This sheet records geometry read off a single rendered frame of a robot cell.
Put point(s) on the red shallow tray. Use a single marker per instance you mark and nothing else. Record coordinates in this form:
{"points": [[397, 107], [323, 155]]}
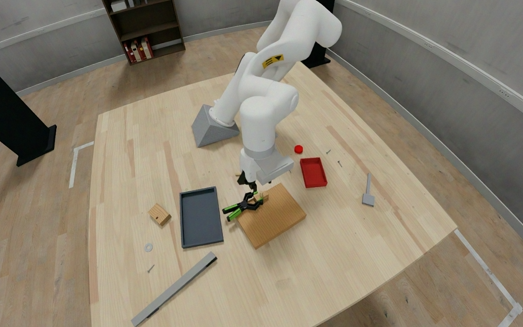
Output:
{"points": [[313, 172]]}

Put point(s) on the flat wooden board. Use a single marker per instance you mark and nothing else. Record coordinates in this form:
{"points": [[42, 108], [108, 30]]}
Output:
{"points": [[279, 212]]}

